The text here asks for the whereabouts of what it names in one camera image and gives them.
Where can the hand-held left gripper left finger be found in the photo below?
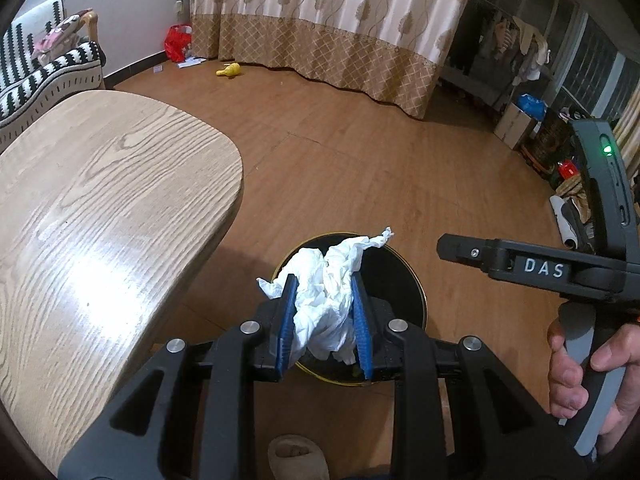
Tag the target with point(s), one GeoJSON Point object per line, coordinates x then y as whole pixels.
{"type": "Point", "coordinates": [287, 320]}

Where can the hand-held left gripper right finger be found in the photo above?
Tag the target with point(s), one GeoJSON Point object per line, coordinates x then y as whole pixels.
{"type": "Point", "coordinates": [361, 330]}

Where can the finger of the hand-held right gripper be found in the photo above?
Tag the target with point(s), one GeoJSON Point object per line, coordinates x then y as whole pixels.
{"type": "Point", "coordinates": [465, 251]}

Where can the white tissue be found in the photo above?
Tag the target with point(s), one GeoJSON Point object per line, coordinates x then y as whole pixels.
{"type": "Point", "coordinates": [320, 305]}

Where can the round black trash bin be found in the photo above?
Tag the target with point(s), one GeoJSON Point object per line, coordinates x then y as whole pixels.
{"type": "Point", "coordinates": [395, 280]}

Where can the person's right hand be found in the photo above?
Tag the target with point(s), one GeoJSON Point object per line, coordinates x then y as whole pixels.
{"type": "Point", "coordinates": [565, 375]}

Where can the small red container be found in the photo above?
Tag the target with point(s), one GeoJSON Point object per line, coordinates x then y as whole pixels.
{"type": "Point", "coordinates": [566, 170]}

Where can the dark woven basket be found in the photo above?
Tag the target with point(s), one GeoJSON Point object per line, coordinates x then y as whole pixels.
{"type": "Point", "coordinates": [547, 142]}

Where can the blue plastic bag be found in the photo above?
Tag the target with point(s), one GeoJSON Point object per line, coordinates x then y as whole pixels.
{"type": "Point", "coordinates": [532, 106]}

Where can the cardboard box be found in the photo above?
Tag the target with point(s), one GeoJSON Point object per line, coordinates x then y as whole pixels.
{"type": "Point", "coordinates": [512, 125]}

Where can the beige slipper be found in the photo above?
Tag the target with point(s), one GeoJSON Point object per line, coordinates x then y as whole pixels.
{"type": "Point", "coordinates": [297, 457]}

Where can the hanging clothes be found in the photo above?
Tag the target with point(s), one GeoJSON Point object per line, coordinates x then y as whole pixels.
{"type": "Point", "coordinates": [525, 45]}

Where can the yellow toy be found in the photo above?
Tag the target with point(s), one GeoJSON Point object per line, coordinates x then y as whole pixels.
{"type": "Point", "coordinates": [230, 71]}

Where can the beige patterned curtain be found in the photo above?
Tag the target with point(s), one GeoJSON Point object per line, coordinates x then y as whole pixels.
{"type": "Point", "coordinates": [325, 20]}

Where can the white papers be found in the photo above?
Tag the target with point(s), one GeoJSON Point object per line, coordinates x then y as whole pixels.
{"type": "Point", "coordinates": [191, 62]}

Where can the red plastic bag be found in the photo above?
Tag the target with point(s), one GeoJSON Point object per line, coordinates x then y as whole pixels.
{"type": "Point", "coordinates": [177, 42]}

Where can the black white striped sofa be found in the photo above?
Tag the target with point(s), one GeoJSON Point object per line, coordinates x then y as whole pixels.
{"type": "Point", "coordinates": [30, 85]}

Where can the pink printed cushion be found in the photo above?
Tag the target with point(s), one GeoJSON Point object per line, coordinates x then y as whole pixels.
{"type": "Point", "coordinates": [57, 35]}

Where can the wooden frame sofa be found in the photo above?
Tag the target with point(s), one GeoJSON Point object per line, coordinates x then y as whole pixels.
{"type": "Point", "coordinates": [94, 22]}

